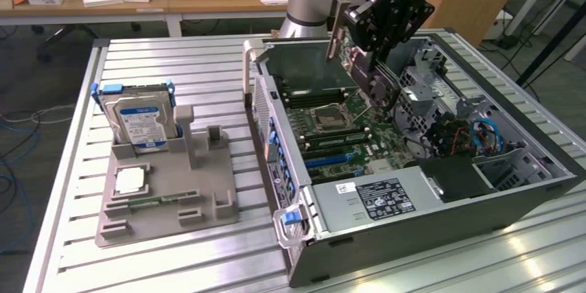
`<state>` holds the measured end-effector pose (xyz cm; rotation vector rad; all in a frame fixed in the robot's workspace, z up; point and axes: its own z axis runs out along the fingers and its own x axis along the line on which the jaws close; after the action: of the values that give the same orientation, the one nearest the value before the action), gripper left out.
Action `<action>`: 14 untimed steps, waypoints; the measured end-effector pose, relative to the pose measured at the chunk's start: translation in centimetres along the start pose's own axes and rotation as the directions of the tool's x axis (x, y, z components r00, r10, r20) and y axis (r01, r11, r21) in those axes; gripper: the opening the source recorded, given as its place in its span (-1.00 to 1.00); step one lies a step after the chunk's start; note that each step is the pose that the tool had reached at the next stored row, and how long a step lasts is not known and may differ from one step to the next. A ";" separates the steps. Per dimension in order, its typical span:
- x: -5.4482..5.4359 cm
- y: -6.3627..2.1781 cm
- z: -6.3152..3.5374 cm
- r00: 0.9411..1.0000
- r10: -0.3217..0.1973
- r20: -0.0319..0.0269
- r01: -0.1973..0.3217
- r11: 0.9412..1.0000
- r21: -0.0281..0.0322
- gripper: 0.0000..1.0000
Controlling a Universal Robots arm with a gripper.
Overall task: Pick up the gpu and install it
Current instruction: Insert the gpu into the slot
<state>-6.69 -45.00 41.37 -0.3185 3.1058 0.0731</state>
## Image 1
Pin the green loose RAM stick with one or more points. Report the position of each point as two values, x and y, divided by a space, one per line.
155 201

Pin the silver CPU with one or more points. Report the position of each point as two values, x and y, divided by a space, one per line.
129 181

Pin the CPU socket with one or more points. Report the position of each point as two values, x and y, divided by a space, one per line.
332 118

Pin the black slanted pole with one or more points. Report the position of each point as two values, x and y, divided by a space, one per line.
526 75

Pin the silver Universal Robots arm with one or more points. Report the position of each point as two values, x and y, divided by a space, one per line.
306 1

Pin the black office chair base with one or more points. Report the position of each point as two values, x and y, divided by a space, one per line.
59 35

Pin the blue case latch tab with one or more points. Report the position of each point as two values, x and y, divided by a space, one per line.
290 219

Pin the metal disk bay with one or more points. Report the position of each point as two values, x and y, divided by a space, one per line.
513 169

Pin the open black PC case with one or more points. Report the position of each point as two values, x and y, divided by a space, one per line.
412 238

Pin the blue expansion slot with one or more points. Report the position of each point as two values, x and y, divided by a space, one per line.
330 160

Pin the grey power supply unit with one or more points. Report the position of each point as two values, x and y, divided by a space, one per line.
340 210

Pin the green motherboard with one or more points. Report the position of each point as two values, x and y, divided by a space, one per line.
389 135

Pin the metal socket cover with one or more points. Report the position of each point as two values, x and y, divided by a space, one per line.
354 104

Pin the white table frame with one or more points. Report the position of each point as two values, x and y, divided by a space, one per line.
579 39

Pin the hard disk with blue caddy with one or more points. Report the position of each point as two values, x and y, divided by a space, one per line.
138 125

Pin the black graphics card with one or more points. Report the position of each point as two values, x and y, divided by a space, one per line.
366 73

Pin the grey printed parts rack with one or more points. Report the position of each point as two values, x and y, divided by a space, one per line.
174 183

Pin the metal drive cage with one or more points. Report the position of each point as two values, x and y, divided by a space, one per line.
426 101

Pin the wooden desk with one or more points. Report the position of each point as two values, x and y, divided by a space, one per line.
69 8

